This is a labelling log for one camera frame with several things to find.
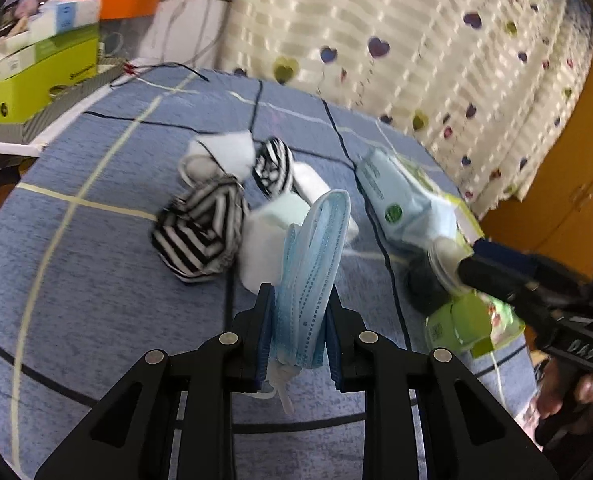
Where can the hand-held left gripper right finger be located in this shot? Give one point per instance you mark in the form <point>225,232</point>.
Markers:
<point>334,350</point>

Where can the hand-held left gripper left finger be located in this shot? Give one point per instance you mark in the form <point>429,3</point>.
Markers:
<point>265,340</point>

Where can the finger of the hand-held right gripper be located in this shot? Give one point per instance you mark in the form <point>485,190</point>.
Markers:
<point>506,257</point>
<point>486,275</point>

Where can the green and white box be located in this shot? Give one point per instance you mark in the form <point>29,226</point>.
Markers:
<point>471,230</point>

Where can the stack of blue face masks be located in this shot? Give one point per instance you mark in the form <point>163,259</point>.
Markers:
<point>306,270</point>

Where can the black white striped sock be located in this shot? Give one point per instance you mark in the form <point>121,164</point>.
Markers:
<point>274,165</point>
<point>201,230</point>

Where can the green round container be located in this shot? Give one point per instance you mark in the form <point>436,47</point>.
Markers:
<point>469,317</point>

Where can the dark jar with clear lid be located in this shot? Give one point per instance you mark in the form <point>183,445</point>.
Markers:
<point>426,285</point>

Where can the wet wipes packet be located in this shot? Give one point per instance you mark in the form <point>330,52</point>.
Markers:
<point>391,195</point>

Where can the wooden cabinet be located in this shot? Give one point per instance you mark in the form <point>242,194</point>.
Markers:
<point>566,135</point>

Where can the cream heart print curtain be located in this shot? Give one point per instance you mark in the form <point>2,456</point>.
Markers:
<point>401,10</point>

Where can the striped storage box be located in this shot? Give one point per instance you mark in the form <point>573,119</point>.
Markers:
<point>51,115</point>

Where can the white shelf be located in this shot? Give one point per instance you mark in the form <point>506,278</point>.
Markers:
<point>6,147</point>

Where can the clear plastic bin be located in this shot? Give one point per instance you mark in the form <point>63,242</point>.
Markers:
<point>131,40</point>

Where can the green cardboard box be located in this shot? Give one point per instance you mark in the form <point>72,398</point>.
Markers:
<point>51,70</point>

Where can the orange tray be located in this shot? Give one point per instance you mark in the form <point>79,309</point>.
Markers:
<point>131,2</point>

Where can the white and blue box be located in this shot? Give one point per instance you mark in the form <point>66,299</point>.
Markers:
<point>66,17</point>

